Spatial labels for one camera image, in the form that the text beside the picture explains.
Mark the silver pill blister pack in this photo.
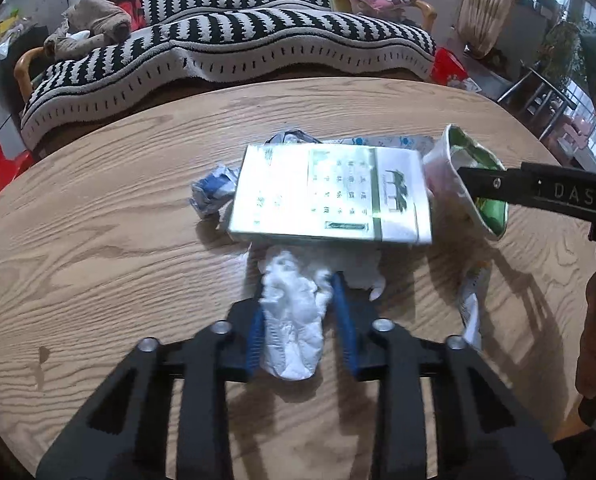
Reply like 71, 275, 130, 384
266, 128, 435, 155

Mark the black white striped sofa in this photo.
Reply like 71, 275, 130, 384
20, 0, 436, 148

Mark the silver green cigarette carton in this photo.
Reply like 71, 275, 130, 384
228, 143, 432, 245

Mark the small crumpled blue wrapper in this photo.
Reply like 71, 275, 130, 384
190, 164, 240, 219

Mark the white barcode receipt strip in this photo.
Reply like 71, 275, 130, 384
456, 260, 492, 351

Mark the white tissue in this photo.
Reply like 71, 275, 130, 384
258, 245, 386, 382

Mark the brown plush toy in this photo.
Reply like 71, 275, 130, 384
43, 0, 131, 61

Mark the paper noodle bowl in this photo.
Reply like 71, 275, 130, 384
423, 124, 508, 240

